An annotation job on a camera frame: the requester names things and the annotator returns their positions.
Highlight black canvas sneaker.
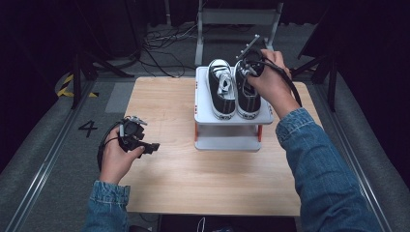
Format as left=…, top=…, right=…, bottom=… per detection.
left=206, top=58, right=237, bottom=121
left=233, top=59, right=262, bottom=120

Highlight grey metal stand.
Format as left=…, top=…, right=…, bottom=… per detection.
left=194, top=0, right=285, bottom=68

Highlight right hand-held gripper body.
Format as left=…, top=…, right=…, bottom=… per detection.
left=235, top=34, right=269, bottom=78

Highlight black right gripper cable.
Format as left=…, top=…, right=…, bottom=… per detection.
left=261, top=57, right=304, bottom=108

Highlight black tripod stand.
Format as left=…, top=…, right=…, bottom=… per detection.
left=71, top=50, right=135, bottom=110
left=290, top=53, right=338, bottom=113

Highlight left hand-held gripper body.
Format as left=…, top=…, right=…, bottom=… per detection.
left=117, top=115, right=149, bottom=153

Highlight black floor cables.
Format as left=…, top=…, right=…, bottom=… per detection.
left=140, top=22, right=198, bottom=79

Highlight white shoe rack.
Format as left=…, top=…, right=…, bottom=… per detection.
left=193, top=66, right=275, bottom=153

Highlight person's right hand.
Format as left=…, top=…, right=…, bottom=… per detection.
left=246, top=47, right=302, bottom=121

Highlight metal floor rail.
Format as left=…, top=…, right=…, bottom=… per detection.
left=313, top=82, right=394, bottom=232
left=4, top=80, right=95, bottom=232

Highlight person's left hand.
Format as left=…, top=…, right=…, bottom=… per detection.
left=98, top=134, right=146, bottom=186

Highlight yellow black floor tape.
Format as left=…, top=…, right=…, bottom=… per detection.
left=56, top=73, right=100, bottom=99

